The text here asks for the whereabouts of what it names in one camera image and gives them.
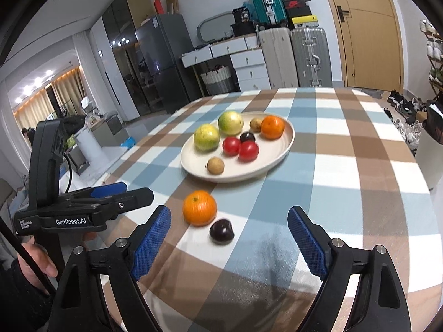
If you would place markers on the blue floor item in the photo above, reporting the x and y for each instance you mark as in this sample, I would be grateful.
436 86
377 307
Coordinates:
128 142

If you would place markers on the yellow green guava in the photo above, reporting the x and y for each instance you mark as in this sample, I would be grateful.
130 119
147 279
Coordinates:
206 137

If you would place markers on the dark glass cabinet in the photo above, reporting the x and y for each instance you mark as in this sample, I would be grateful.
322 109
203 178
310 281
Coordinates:
121 48

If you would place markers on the oval mirror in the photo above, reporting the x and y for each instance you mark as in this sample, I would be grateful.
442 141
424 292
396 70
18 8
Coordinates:
214 24

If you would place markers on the brown longan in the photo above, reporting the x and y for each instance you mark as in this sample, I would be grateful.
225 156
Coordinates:
256 125
215 165

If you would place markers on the red tomato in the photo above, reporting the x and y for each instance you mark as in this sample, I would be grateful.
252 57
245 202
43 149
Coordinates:
231 146
248 151

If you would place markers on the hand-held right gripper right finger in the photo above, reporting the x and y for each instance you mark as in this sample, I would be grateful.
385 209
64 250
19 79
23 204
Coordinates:
308 242

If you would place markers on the yellow and black shoe box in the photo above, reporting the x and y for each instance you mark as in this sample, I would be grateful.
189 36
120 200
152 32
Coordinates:
304 21

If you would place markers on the large orange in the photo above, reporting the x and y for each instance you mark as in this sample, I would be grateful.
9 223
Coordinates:
199 208

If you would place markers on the beige suitcase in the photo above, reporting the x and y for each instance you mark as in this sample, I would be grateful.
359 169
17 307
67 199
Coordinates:
278 58

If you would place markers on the white desk with drawers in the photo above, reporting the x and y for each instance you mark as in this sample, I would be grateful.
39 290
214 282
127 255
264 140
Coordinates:
221 50

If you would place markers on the striped laundry basket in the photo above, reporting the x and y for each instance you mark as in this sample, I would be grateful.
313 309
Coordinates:
218 81

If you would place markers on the red and black shoe box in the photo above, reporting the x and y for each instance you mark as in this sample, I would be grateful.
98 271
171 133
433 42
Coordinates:
296 7

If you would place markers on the small cardboard box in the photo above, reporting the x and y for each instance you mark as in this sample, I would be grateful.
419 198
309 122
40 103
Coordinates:
172 4

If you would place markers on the cream round plate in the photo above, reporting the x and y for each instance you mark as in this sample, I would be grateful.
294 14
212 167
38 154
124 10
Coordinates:
270 159

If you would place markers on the checked tablecloth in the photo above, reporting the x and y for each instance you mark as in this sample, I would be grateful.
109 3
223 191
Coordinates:
346 179

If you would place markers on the dark purple plum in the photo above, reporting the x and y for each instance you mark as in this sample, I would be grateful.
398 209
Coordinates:
247 137
222 231

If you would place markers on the person's left hand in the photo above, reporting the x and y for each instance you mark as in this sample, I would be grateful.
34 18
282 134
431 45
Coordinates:
39 261

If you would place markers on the wooden shoe rack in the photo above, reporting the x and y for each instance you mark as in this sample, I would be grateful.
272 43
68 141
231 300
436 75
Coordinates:
434 58

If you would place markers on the black printed box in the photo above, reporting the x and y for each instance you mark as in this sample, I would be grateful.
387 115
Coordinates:
244 20

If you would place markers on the white cylinder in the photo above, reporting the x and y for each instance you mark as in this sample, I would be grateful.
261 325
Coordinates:
89 143

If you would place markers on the black fridge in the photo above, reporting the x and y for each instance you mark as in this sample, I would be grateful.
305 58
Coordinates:
166 65

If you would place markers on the white drawer cabinet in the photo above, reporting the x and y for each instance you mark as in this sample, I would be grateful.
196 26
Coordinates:
251 71

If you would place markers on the small orange mandarin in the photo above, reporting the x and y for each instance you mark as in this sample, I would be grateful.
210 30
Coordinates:
272 127

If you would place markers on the green yellow lemon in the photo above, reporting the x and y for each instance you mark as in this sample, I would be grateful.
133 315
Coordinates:
230 123

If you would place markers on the shoes on floor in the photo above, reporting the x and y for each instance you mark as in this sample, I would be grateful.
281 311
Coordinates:
405 114

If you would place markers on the beige curtain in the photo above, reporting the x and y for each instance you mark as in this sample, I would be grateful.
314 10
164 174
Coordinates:
69 91

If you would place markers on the teal suitcase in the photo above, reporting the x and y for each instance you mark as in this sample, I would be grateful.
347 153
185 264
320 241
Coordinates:
266 1

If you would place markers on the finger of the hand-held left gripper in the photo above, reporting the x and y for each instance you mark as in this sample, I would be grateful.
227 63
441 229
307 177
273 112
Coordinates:
135 199
109 189

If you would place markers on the silver suitcase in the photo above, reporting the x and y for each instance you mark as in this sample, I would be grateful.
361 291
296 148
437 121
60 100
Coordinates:
311 57

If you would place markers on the large cardboard box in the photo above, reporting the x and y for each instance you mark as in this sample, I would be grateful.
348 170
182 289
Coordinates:
138 7

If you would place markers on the person's left forearm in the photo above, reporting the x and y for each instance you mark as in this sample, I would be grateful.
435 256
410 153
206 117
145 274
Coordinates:
20 304

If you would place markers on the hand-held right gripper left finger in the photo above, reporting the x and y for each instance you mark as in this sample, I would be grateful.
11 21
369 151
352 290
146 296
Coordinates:
152 242

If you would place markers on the wooden door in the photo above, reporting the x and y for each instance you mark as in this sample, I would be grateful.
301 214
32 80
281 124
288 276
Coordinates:
367 34

